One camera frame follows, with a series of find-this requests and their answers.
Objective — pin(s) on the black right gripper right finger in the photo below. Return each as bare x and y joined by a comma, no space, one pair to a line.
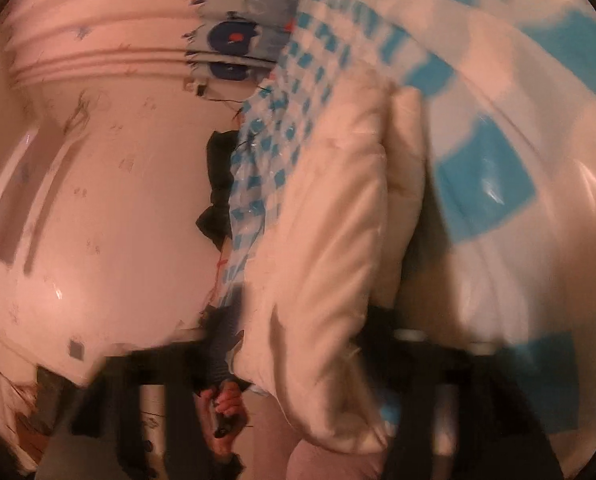
460,415

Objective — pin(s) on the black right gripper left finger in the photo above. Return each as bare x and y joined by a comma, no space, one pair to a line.
138,417

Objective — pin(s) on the white padded quilt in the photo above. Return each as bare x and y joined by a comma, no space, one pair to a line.
348,213

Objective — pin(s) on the black clothing pile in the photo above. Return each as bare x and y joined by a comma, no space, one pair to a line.
214,222

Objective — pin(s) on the person's left hand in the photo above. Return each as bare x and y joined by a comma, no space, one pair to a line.
223,415

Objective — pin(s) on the blue white checkered plastic sheet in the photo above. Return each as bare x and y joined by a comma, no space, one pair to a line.
502,261

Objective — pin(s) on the whale pattern curtain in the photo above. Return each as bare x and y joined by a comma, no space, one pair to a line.
238,40

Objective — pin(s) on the wall power socket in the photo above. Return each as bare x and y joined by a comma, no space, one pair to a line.
198,87

